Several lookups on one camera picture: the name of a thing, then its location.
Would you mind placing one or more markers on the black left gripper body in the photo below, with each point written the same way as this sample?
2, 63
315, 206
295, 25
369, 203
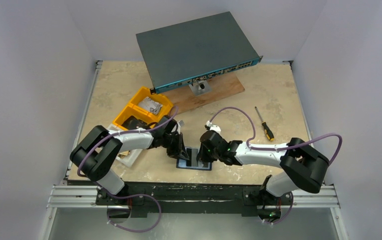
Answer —
172, 143

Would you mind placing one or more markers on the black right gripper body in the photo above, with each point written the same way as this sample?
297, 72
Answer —
206, 149

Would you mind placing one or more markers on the dark grey credit card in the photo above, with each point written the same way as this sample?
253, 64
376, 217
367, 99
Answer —
192, 154

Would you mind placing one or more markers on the navy blue card holder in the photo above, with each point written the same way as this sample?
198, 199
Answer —
205, 166

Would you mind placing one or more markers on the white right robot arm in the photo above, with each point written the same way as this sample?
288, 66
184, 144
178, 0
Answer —
303, 166

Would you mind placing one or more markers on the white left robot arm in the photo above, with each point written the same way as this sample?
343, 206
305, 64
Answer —
97, 151

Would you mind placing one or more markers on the grey cards in bin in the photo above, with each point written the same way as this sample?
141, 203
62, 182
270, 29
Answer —
150, 105

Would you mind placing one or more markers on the yellow plastic bin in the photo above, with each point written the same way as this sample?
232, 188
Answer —
133, 109

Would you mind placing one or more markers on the wooden board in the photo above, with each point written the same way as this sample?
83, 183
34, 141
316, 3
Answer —
217, 88

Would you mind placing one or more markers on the white plastic bin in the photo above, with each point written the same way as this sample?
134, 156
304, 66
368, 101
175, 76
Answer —
127, 158

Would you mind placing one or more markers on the yellow black screwdriver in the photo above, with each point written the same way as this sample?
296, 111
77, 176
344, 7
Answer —
267, 131

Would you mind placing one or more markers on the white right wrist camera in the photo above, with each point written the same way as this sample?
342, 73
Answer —
213, 127

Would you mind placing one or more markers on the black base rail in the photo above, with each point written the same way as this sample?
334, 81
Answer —
190, 198

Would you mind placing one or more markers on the grey metal switch stand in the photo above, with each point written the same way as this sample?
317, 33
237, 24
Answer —
200, 87

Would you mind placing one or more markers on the grey network switch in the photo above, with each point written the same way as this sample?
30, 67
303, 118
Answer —
194, 51

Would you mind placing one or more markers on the aluminium frame rail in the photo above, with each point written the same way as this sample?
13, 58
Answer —
72, 196

